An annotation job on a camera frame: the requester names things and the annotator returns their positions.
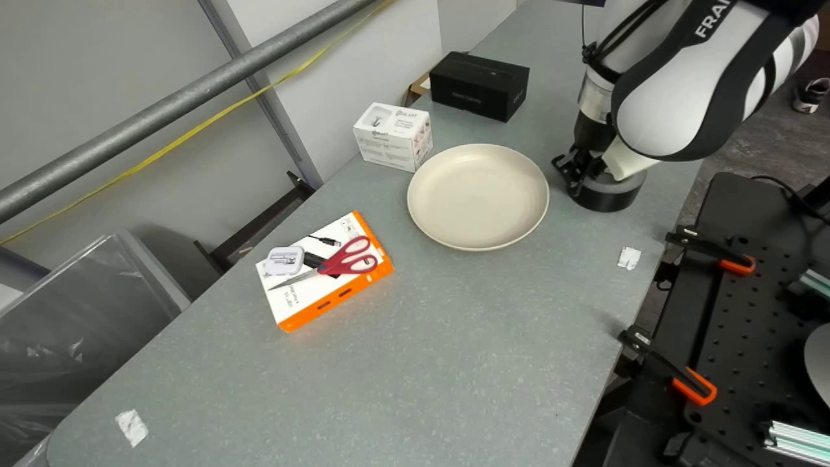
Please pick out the black tape roll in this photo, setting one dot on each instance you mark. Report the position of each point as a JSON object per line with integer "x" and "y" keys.
{"x": 603, "y": 192}

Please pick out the small white square device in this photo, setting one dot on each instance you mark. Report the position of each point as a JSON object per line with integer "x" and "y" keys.
{"x": 283, "y": 261}

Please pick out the white tape label far corner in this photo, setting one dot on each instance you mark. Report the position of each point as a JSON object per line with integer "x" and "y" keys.
{"x": 134, "y": 425}

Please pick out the red handled scissors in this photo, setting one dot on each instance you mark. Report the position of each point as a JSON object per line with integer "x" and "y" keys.
{"x": 353, "y": 257}

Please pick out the beige round plate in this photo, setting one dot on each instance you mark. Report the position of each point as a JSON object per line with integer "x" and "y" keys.
{"x": 479, "y": 197}

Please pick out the grey plastic bin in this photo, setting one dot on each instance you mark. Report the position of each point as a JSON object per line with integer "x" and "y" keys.
{"x": 70, "y": 329}

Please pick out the black orange clamp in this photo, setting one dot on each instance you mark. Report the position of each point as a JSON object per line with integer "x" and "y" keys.
{"x": 680, "y": 376}

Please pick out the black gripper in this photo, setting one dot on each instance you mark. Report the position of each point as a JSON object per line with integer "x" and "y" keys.
{"x": 583, "y": 163}

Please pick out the white tape label near edge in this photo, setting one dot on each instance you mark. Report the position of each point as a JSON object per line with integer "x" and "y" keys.
{"x": 628, "y": 257}

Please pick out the black perforated mounting board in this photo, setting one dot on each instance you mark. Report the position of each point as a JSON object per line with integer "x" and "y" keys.
{"x": 740, "y": 332}

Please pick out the grey horizontal metal pipe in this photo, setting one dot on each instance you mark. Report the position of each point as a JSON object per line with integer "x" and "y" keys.
{"x": 153, "y": 118}

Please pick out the white printed carton box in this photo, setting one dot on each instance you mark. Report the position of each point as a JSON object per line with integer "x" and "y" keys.
{"x": 395, "y": 135}

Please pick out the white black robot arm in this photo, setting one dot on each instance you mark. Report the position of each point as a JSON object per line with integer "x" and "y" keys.
{"x": 672, "y": 80}

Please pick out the black rectangular box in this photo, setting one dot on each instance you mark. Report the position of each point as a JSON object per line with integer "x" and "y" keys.
{"x": 479, "y": 84}

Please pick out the orange white flat box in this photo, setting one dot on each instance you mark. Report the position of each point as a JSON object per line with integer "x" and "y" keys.
{"x": 314, "y": 297}

